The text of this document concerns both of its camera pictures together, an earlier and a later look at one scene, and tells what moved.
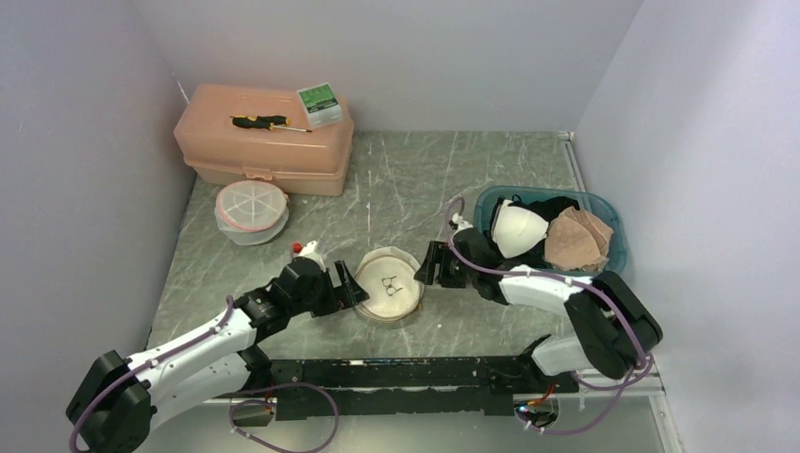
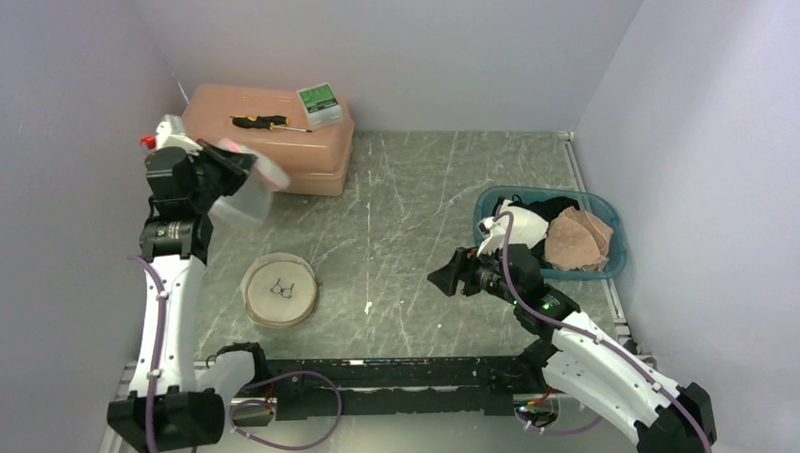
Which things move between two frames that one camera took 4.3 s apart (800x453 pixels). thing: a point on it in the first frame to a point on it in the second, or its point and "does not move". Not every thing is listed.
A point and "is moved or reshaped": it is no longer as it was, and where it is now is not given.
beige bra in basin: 577,240 does not move
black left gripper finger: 358,293 to 241,162
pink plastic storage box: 306,163 does not move
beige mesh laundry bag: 388,276 is moved or reshaped
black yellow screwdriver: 264,122 does not move
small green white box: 321,106 does not move
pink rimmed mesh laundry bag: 250,212 to 250,203
